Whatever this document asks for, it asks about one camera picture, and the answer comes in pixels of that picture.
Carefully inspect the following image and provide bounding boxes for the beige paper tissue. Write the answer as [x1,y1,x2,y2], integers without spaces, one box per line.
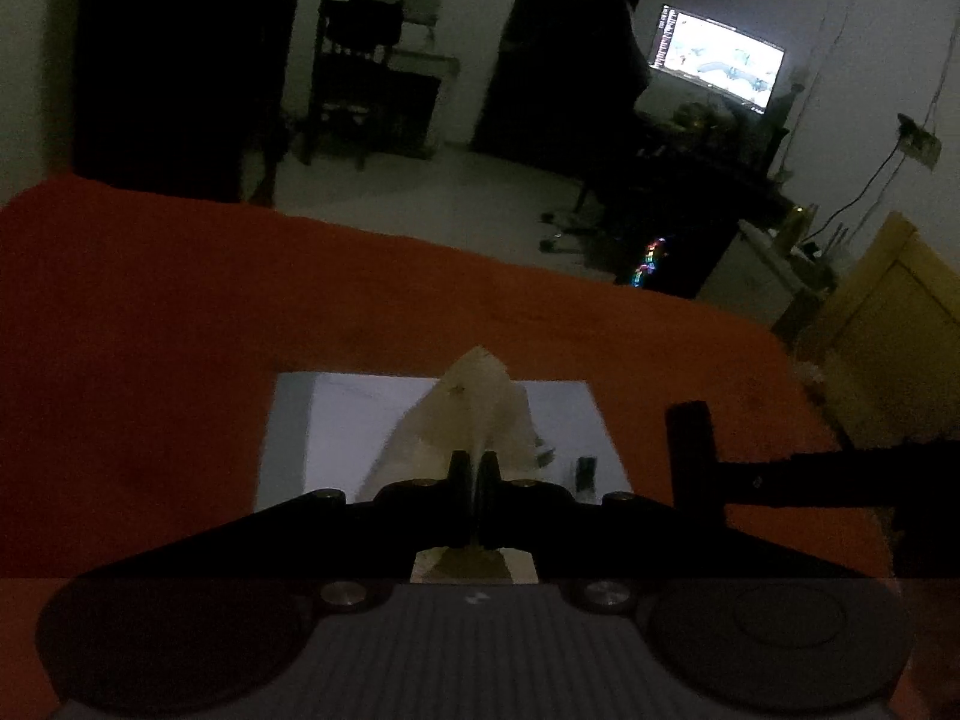
[358,346,544,585]

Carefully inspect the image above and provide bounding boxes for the white box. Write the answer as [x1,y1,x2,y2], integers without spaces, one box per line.
[254,372,631,511]

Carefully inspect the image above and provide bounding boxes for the small black clip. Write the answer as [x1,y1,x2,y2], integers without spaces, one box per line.
[574,457,597,499]

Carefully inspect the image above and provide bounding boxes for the computer tower rgb lights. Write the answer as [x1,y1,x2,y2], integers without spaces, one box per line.
[630,238,665,289]

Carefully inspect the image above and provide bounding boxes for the white side table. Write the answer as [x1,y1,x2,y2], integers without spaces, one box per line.
[695,221,827,330]

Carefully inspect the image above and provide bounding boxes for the wooden cabinet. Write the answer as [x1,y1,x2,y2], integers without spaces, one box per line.
[796,211,958,447]

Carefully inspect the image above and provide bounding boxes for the office chair wheeled base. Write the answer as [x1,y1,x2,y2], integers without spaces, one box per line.
[539,188,597,255]

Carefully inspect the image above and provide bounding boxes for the red table cloth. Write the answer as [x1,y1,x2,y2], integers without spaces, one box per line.
[0,172,932,720]

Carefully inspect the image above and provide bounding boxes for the dark wooden chair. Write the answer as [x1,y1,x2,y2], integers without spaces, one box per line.
[295,0,404,171]

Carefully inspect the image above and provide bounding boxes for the lit computer monitor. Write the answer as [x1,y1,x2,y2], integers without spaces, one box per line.
[649,5,786,114]

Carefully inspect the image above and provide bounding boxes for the wall power outlet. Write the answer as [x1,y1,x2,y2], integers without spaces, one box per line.
[896,114,942,171]

